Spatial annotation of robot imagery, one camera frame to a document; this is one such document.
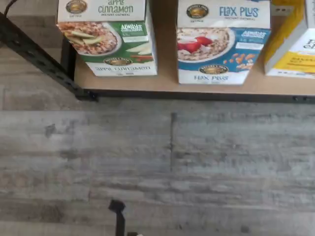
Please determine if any yellow purely elizabeth box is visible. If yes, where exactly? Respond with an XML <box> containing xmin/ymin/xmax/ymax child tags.
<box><xmin>264</xmin><ymin>0</ymin><xmax>315</xmax><ymax>80</ymax></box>

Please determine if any black metal shelf frame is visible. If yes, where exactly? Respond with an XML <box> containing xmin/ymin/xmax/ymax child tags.
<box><xmin>0</xmin><ymin>12</ymin><xmax>315</xmax><ymax>103</ymax></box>

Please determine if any green apple cinnamon oatmeal box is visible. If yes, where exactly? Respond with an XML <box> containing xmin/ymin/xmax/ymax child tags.
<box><xmin>56</xmin><ymin>0</ymin><xmax>158</xmax><ymax>77</ymax></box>

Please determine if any black power cable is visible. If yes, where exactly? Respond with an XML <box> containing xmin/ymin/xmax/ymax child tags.
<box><xmin>4</xmin><ymin>0</ymin><xmax>18</xmax><ymax>15</ymax></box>

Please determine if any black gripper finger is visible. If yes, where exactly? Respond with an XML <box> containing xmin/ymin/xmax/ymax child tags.
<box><xmin>109</xmin><ymin>199</ymin><xmax>126</xmax><ymax>236</ymax></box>

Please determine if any blue flax plus oatmeal box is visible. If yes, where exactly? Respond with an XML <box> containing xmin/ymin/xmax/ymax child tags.
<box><xmin>176</xmin><ymin>0</ymin><xmax>272</xmax><ymax>86</ymax></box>

